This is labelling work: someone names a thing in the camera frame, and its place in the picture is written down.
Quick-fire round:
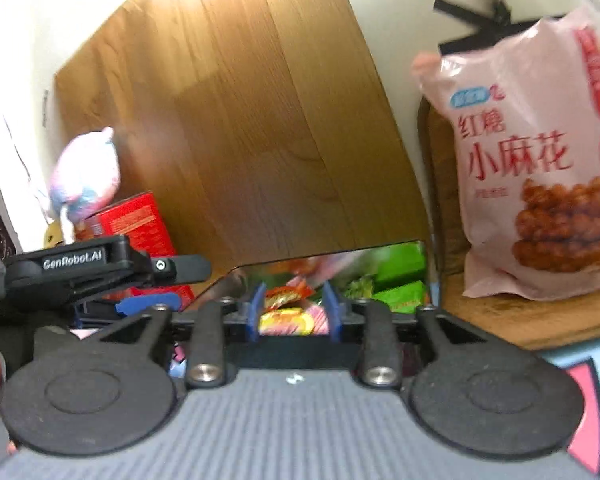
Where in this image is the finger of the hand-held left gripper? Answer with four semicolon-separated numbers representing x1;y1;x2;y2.
149;254;213;285
115;291;182;317

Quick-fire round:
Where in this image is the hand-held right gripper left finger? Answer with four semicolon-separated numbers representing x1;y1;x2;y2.
97;282;267;390

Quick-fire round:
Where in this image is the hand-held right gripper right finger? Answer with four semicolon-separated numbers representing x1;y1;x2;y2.
322;280;487;388

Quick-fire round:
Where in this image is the orange snack packet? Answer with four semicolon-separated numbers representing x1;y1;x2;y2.
265;284;313;309

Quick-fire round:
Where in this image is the black box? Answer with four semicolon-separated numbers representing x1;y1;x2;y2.
192;239;442;366

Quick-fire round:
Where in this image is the yellow snack packet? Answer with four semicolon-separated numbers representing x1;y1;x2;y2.
258;309;328;337

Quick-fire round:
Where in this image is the yellow plush toy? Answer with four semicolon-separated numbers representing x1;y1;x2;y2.
43;219;65;249

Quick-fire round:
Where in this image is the red box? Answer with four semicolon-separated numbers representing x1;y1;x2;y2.
74;191;197;306

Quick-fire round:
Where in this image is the pastel plush toy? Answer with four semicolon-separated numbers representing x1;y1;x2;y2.
49;126;122;242

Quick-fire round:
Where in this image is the brown cushion mat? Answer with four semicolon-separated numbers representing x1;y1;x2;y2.
416;95;600;352

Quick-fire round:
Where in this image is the wooden board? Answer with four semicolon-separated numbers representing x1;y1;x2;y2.
54;0;432;283

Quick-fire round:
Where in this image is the large pink snack bag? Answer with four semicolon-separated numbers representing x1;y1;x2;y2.
411;4;600;302

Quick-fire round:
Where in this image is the black tape strip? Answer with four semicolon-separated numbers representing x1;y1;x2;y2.
432;0;512;27
437;14;567;57

